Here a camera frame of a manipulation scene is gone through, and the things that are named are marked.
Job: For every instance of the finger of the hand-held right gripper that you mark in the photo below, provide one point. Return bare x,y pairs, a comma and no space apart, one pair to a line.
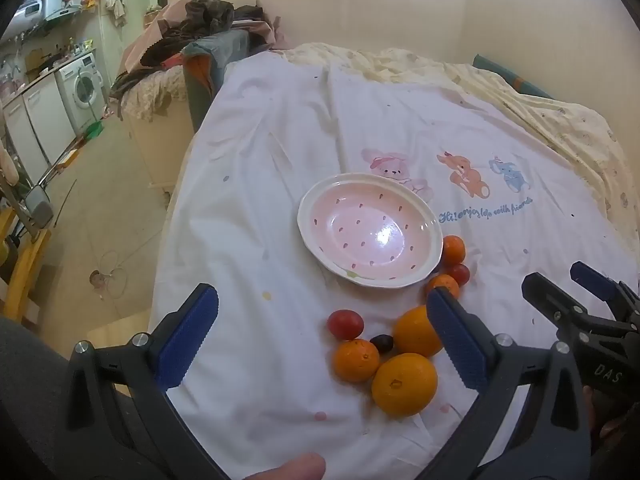
595,280
550,300

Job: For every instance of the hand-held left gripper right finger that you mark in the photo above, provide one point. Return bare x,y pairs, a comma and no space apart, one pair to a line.
457,345

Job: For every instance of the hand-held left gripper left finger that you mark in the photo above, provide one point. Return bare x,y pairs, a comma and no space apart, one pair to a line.
192,340

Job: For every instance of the large orange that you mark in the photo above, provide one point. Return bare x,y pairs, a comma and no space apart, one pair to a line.
405,384
415,332

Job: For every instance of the small tangerine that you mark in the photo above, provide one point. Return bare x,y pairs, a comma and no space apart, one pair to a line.
445,282
356,360
453,250

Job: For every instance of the red cherry tomato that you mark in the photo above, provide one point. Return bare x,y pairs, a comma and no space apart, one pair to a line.
461,275
345,323

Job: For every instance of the dark small plum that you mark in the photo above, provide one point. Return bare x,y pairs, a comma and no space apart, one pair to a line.
382,343

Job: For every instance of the pink speckled ceramic bowl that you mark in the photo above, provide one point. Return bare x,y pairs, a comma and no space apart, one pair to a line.
370,225

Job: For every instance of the person's left hand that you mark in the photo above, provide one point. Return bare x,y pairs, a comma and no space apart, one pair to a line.
285,467

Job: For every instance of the pale yellow quilt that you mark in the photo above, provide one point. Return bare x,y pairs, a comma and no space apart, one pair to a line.
550,110

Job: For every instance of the yellow wooden stool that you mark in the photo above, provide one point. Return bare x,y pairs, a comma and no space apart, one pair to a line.
25,265

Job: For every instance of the white printed blanket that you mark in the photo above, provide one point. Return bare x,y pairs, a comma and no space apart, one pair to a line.
280,160

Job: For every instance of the beige cabinet with lace cover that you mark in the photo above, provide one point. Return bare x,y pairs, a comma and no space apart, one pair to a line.
155,130

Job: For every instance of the teal striped pillow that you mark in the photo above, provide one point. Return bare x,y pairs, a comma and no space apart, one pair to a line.
505,77

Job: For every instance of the green dustpan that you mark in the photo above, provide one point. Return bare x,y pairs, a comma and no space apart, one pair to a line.
94,129

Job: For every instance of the white kitchen cabinet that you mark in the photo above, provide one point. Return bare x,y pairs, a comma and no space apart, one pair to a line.
37,120

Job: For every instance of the white washing machine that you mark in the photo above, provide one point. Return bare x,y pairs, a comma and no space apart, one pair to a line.
80,87

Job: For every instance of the grey teal cushion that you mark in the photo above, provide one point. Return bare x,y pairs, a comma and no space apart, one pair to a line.
212,60

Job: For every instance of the pile of dark clothes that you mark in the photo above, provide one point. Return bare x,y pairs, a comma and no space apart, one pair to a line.
205,22

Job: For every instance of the range hood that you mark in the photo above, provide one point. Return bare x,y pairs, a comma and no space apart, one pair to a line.
60,2

